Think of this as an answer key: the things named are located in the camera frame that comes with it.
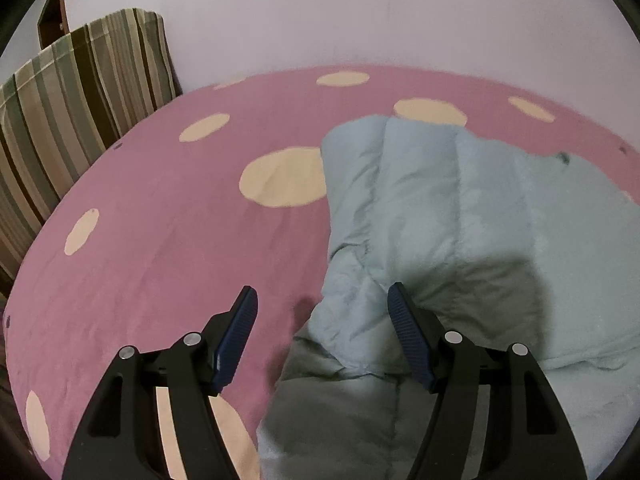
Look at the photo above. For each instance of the light blue puffer jacket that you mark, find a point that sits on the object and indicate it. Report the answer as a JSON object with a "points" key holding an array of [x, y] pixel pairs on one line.
{"points": [[503, 246]]}

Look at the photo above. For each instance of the striped green brown cushion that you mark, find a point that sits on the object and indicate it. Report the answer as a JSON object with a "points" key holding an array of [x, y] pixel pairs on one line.
{"points": [[65, 107]]}

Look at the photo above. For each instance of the pink polka dot bedsheet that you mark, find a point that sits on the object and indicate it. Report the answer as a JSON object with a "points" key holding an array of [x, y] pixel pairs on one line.
{"points": [[222, 188]]}

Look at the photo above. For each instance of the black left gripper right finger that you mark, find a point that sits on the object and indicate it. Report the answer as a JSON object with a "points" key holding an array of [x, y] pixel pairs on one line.
{"points": [[527, 434]]}

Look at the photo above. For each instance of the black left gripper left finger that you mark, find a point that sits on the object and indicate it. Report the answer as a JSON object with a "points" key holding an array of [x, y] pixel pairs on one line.
{"points": [[151, 415]]}

